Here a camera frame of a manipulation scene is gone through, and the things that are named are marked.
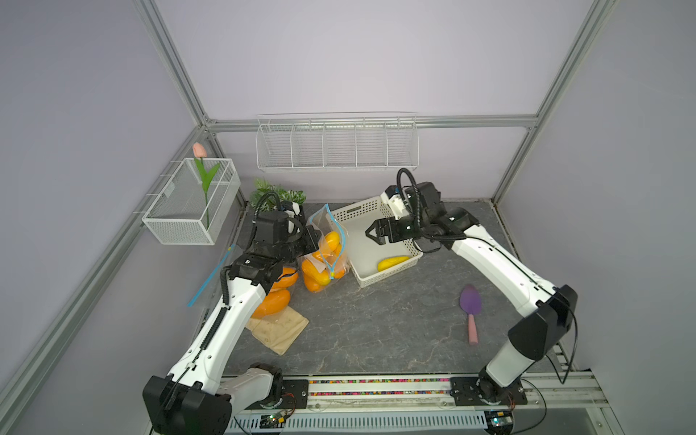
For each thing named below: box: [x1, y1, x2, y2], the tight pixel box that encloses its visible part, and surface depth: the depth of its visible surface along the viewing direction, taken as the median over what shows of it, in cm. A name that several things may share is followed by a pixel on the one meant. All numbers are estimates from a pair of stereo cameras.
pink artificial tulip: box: [192, 142, 222, 230], surface depth 82 cm
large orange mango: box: [251, 288, 291, 319], surface depth 85 cm
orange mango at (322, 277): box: [301, 259, 331, 286], surface depth 88 cm
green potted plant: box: [249, 177, 307, 212], surface depth 88 cm
